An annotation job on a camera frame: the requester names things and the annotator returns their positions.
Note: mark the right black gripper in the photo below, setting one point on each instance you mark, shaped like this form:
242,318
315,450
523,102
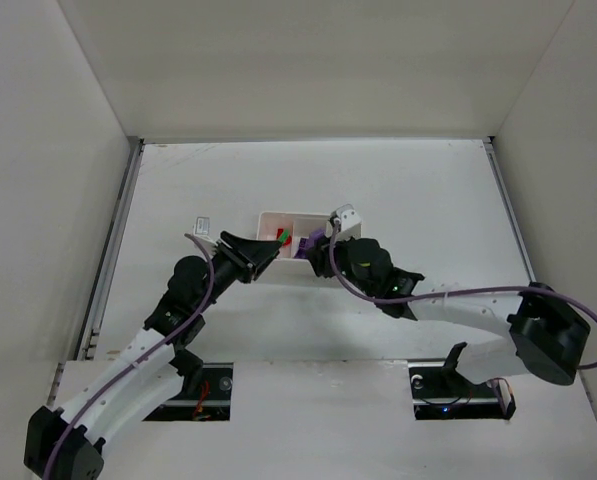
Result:
321,261

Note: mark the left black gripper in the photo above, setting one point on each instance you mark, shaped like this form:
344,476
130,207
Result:
238,257

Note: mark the red arch lego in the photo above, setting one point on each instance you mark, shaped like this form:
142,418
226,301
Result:
291,238

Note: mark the purple studded lego brick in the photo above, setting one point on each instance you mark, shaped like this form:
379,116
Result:
303,245

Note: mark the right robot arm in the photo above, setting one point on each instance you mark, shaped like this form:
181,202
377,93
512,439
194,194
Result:
534,330

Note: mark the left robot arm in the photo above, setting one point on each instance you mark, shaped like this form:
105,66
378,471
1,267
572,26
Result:
73,440

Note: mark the white compartment tray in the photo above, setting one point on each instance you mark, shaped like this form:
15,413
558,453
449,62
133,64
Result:
291,268

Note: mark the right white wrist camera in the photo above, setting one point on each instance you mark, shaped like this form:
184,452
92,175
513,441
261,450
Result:
347,220

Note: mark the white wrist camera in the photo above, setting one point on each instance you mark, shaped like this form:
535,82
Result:
201,232
347,220

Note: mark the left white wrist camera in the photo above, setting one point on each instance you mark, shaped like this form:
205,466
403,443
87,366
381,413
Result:
201,232

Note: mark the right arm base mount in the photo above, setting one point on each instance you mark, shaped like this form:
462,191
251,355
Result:
440,393

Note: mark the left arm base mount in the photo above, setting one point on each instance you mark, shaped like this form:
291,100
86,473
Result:
205,400

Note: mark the left aluminium rail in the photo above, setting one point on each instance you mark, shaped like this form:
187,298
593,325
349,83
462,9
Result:
89,329

